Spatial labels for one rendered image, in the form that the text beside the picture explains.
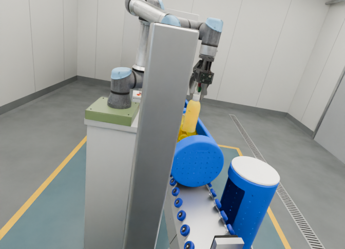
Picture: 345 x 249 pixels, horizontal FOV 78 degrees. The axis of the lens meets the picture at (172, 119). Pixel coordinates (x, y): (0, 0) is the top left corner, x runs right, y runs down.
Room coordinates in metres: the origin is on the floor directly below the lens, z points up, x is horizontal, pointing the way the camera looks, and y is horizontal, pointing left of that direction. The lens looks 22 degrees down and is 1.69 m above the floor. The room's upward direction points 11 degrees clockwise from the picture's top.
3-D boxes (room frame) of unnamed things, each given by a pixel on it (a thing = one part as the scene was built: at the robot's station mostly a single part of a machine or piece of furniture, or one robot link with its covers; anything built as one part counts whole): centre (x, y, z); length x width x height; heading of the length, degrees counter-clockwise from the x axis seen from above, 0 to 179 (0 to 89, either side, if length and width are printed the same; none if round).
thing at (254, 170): (1.11, -0.54, 1.03); 0.28 x 0.28 x 0.01
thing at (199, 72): (1.00, -0.10, 1.56); 0.09 x 0.08 x 0.12; 13
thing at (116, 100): (1.29, 0.35, 1.26); 0.15 x 0.15 x 0.10
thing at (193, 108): (1.03, -0.09, 1.33); 0.07 x 0.07 x 0.19
